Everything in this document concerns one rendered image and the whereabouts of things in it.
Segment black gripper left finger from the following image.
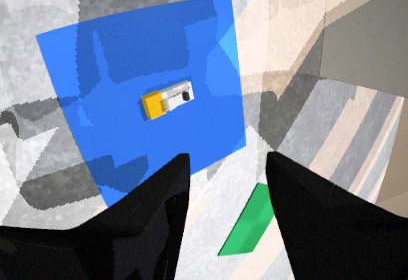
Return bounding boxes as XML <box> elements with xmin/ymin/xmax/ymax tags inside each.
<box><xmin>0</xmin><ymin>154</ymin><xmax>191</xmax><ymax>280</ymax></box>

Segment grey panel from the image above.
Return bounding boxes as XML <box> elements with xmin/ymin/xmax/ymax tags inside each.
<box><xmin>320</xmin><ymin>0</ymin><xmax>408</xmax><ymax>98</ymax></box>

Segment blue square zone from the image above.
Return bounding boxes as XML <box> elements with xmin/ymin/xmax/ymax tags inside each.
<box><xmin>36</xmin><ymin>0</ymin><xmax>247</xmax><ymax>207</ymax></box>

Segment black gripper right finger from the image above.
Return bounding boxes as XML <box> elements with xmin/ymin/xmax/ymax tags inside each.
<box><xmin>265</xmin><ymin>151</ymin><xmax>408</xmax><ymax>280</ymax></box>

